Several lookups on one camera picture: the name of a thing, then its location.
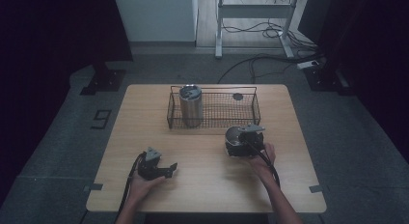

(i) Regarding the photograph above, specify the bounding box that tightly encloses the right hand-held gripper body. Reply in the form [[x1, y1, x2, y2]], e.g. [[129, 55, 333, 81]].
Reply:
[[236, 124, 267, 158]]

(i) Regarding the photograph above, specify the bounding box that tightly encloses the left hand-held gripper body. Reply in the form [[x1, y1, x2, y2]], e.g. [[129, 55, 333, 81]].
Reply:
[[137, 146, 164, 182]]

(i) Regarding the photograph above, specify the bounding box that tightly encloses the white mug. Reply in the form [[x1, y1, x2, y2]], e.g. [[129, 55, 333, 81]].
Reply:
[[224, 125, 251, 157]]

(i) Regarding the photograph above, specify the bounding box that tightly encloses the dark wire mesh basket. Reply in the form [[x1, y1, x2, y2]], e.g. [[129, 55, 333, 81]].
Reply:
[[166, 85, 262, 132]]

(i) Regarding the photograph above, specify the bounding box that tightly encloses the stainless steel tumbler with lid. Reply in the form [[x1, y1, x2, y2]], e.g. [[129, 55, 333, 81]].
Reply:
[[177, 84, 205, 128]]

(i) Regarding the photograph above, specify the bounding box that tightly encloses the person's left hand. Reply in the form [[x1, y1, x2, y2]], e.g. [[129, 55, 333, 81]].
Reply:
[[127, 171, 168, 203]]

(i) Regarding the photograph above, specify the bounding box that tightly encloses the person's right hand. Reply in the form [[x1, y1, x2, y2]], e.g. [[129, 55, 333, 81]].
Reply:
[[246, 142, 277, 183]]

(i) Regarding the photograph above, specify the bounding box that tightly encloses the white power strip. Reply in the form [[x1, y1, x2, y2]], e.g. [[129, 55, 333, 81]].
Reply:
[[296, 59, 320, 70]]

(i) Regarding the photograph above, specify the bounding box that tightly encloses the black stand base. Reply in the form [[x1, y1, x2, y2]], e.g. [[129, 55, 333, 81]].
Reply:
[[79, 61, 127, 97], [303, 64, 356, 97]]

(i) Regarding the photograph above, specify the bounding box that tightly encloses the white cabinet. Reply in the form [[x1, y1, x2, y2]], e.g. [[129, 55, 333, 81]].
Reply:
[[112, 0, 200, 47]]

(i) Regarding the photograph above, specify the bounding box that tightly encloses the dark curtain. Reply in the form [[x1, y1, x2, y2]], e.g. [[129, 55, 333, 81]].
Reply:
[[297, 0, 409, 164], [0, 0, 134, 206]]

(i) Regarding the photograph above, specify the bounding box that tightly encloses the right hand-held gripper black cable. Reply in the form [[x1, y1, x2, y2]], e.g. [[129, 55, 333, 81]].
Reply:
[[245, 140, 281, 189]]

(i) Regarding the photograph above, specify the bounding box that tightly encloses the hand-held gripper black cable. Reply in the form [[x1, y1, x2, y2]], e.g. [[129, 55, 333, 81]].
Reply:
[[245, 140, 281, 189], [115, 151, 148, 224]]

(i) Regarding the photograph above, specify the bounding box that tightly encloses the left hand-held gripper black cable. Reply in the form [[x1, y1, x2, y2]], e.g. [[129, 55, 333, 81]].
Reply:
[[115, 151, 148, 224]]

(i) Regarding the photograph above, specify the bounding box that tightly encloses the long black floor cable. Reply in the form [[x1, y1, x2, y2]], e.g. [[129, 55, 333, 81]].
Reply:
[[217, 52, 325, 85]]

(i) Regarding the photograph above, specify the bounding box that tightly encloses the bundle of black floor cables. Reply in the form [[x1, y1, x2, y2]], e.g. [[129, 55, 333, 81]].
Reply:
[[222, 20, 320, 53]]

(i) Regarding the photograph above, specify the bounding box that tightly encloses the white desk frame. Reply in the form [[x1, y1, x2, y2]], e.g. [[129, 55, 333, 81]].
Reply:
[[214, 0, 302, 60]]

